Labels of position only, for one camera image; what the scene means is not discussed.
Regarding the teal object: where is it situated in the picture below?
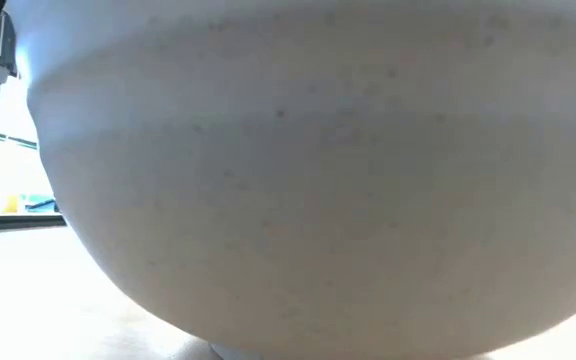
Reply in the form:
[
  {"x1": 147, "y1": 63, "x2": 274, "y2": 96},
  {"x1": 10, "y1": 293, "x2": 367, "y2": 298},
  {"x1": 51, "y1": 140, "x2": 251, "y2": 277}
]
[{"x1": 25, "y1": 195, "x2": 59, "y2": 214}]

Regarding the large white speckled bowl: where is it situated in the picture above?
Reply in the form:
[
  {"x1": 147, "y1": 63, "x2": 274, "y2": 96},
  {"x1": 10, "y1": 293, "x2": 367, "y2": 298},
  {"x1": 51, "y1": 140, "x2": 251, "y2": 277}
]
[{"x1": 6, "y1": 0, "x2": 576, "y2": 360}]

